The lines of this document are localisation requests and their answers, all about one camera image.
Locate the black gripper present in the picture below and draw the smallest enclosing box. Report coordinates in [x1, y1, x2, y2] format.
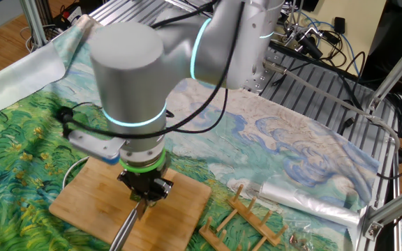
[117, 163, 174, 209]

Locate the steel cleaver knife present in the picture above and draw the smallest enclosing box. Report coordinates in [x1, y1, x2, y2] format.
[109, 198, 150, 251]

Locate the bamboo cutting board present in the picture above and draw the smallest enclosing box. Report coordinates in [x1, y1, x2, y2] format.
[49, 155, 212, 249]

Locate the wooden peg rack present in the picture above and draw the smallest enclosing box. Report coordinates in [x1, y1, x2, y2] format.
[199, 184, 290, 251]

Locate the painted landscape tablecloth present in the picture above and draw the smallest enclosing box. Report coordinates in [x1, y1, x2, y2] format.
[0, 13, 382, 251]

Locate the small bag of screws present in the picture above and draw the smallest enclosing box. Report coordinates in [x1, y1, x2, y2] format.
[286, 231, 312, 251]

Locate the clear plastic bag roll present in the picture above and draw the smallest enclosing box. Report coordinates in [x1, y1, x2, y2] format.
[259, 176, 362, 229]

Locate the white power strip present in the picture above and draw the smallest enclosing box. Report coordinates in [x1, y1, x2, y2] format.
[52, 5, 83, 31]

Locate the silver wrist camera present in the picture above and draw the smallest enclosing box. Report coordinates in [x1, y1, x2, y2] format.
[67, 130, 125, 165]

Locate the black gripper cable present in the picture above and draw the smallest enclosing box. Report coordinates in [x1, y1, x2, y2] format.
[54, 0, 247, 140]

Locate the aluminium frame beam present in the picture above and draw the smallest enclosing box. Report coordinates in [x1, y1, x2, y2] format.
[356, 181, 402, 251]
[19, 0, 50, 50]
[366, 27, 402, 112]

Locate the grey braided cable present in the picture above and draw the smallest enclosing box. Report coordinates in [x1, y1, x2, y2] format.
[262, 59, 401, 165]

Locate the black camera on bracket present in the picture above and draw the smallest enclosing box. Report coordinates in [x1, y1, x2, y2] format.
[284, 26, 324, 60]

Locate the black wall adapter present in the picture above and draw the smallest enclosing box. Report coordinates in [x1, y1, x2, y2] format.
[333, 16, 347, 35]

